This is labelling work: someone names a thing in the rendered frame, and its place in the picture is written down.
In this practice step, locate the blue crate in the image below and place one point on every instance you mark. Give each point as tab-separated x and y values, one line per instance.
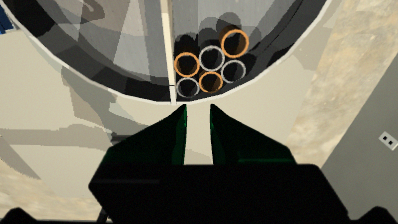
6	24

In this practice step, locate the dark grey metal bushing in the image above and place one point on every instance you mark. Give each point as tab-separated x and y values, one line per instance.
236	75
188	91
211	65

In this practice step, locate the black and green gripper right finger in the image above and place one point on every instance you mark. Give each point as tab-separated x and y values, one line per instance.
233	142

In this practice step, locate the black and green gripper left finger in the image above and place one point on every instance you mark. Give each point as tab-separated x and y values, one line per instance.
163	142

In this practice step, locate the bronze bushing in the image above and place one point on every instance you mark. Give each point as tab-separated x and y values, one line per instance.
186	71
238	50
212	86

